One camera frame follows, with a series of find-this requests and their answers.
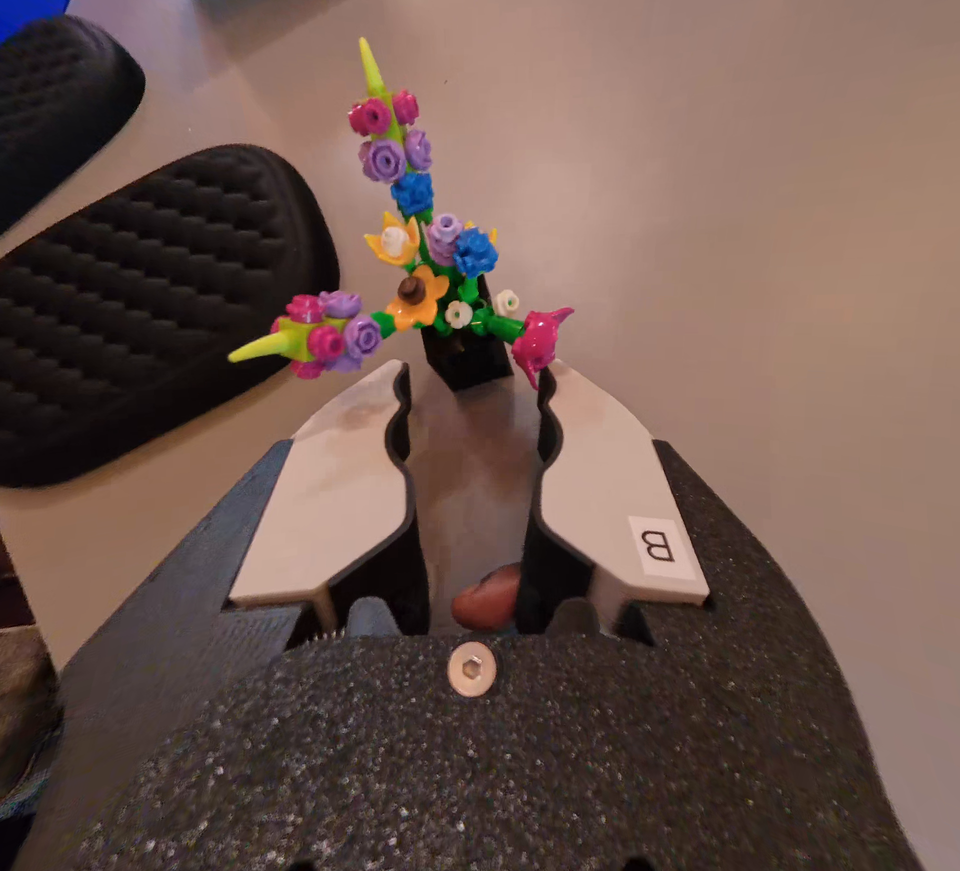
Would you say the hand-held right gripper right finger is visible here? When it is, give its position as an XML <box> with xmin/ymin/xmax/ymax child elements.
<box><xmin>516</xmin><ymin>359</ymin><xmax>711</xmax><ymax>634</ymax></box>

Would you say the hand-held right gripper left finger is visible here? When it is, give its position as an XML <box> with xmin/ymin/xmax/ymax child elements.
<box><xmin>228</xmin><ymin>359</ymin><xmax>431</xmax><ymax>636</ymax></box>

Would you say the pink lego flower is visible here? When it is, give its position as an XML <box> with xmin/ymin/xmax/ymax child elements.
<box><xmin>511</xmin><ymin>307</ymin><xmax>576</xmax><ymax>392</ymax></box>

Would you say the pink purple lego flower spike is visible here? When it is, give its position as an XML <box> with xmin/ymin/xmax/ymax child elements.
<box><xmin>347</xmin><ymin>37</ymin><xmax>435</xmax><ymax>186</ymax></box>
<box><xmin>227</xmin><ymin>289</ymin><xmax>385</xmax><ymax>381</ymax></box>

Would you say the orange lego sunflower stem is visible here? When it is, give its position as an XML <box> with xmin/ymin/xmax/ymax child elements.
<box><xmin>384</xmin><ymin>265</ymin><xmax>451</xmax><ymax>332</ymax></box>

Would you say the white lego flower stem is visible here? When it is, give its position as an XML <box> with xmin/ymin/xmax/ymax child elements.
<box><xmin>444</xmin><ymin>288</ymin><xmax>522</xmax><ymax>331</ymax></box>

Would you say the orange flower with stem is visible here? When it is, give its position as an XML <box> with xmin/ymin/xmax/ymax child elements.
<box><xmin>363</xmin><ymin>211</ymin><xmax>421</xmax><ymax>268</ymax></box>

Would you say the blue lego flower stem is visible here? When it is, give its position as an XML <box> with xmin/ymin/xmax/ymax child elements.
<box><xmin>453</xmin><ymin>227</ymin><xmax>500</xmax><ymax>280</ymax></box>
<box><xmin>390</xmin><ymin>172</ymin><xmax>436</xmax><ymax>220</ymax></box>

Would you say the light purple lego flower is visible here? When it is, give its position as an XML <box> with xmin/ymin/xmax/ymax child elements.
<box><xmin>426</xmin><ymin>213</ymin><xmax>465</xmax><ymax>266</ymax></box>

